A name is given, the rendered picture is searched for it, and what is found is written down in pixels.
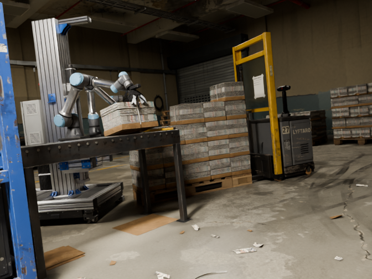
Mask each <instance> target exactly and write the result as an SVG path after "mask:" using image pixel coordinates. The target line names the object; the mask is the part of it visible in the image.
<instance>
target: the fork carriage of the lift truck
mask: <svg viewBox="0 0 372 279"><path fill-rule="evenodd" d="M248 155H250V165H251V172H250V173H252V175H258V174H259V175H263V177H265V178H273V174H272V162H271V155H270V154H262V153H250V154H248Z"/></svg>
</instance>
